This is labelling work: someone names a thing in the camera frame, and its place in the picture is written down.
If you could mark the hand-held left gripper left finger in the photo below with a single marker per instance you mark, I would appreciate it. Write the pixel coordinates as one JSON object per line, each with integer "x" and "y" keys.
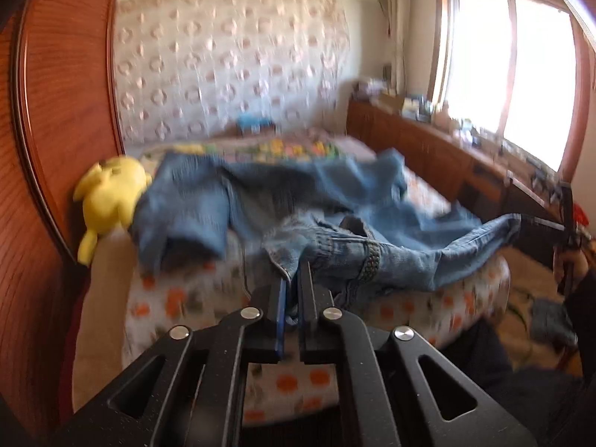
{"x": 281, "y": 316}

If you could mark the blue bag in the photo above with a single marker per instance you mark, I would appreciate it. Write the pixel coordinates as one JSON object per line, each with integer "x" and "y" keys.
{"x": 256, "y": 125}

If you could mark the stack of books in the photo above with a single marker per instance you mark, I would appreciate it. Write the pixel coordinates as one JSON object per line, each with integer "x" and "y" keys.
{"x": 370, "y": 88}

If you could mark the yellow plush toy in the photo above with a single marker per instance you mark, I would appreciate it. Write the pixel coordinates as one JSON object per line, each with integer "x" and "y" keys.
{"x": 111, "y": 191}

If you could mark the person's right forearm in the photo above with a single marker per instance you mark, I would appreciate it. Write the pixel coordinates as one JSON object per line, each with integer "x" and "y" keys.
{"x": 584, "y": 321}

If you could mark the floral blanket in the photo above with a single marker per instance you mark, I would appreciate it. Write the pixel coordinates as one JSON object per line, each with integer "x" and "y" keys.
{"x": 288, "y": 149}

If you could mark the circle pattern lace curtain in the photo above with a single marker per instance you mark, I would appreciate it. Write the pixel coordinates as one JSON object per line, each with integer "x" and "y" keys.
{"x": 223, "y": 56}

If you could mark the wooden headboard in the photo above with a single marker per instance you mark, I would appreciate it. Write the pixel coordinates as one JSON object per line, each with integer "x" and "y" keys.
{"x": 60, "y": 125}

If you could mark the brown wooden cabinet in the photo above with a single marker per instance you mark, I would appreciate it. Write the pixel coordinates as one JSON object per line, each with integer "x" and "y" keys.
{"x": 419, "y": 149}

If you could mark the person's right hand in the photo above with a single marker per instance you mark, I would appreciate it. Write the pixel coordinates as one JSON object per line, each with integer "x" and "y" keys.
{"x": 577, "y": 263}

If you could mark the red object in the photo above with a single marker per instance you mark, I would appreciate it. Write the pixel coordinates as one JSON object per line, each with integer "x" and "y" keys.
{"x": 585, "y": 219}

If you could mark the grey cloth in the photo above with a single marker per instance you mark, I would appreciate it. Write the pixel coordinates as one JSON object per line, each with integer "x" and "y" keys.
{"x": 554, "y": 321}

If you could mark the row of small bottles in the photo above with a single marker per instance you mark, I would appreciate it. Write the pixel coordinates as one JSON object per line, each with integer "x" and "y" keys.
{"x": 461, "y": 130}

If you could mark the white window curtain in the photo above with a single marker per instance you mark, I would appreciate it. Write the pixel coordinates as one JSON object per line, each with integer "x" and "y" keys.
{"x": 399, "y": 32}

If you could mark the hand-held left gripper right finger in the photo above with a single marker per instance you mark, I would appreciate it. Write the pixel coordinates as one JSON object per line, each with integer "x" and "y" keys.
{"x": 303, "y": 316}

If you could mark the person's leg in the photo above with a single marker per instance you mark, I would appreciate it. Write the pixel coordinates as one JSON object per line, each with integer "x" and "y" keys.
{"x": 489, "y": 382}

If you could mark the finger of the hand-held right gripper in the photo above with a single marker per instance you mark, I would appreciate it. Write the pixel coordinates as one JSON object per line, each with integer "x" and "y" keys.
{"x": 545, "y": 224}
{"x": 535, "y": 190}

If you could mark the blue denim pants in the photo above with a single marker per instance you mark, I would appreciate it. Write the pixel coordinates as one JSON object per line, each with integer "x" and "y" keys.
{"x": 186, "y": 205}
{"x": 372, "y": 195}

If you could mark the cardboard box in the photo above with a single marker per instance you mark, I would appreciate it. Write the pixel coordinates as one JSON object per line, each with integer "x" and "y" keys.
{"x": 391, "y": 102}

